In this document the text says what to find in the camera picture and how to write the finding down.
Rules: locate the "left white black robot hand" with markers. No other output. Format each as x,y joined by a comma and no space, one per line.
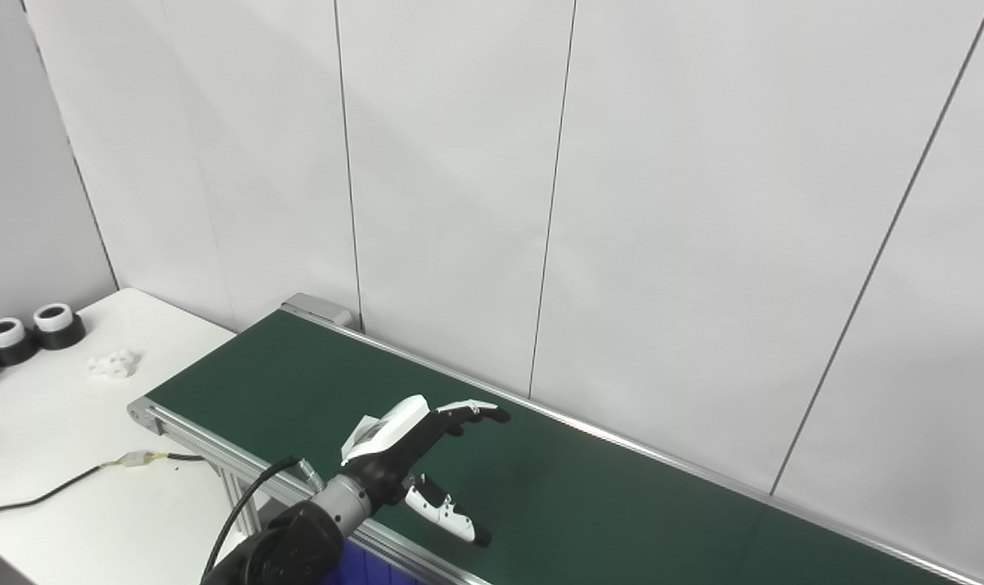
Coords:
394,447

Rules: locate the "blue plastic bin white parts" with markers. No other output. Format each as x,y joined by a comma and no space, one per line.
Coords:
370,569

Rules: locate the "grey conveyor motor housing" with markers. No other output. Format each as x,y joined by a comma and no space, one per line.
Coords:
321,309

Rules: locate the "small white plastic part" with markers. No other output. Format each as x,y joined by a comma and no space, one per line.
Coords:
114,364

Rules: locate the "green conveyor belt aluminium frame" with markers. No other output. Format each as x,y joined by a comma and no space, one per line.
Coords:
622,504

